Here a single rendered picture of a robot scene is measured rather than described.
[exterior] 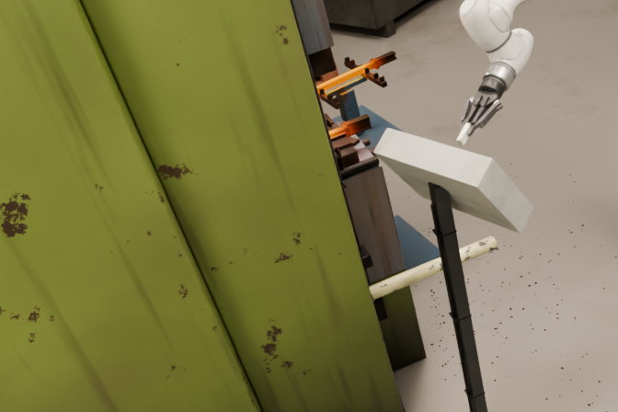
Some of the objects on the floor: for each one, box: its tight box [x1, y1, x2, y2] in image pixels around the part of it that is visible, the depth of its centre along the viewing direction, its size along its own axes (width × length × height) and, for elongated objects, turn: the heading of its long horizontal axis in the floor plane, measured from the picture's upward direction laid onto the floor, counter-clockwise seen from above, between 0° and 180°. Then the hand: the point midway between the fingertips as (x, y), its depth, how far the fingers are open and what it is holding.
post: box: [428, 182, 487, 412], centre depth 211 cm, size 4×4×108 cm
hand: (464, 134), depth 216 cm, fingers closed
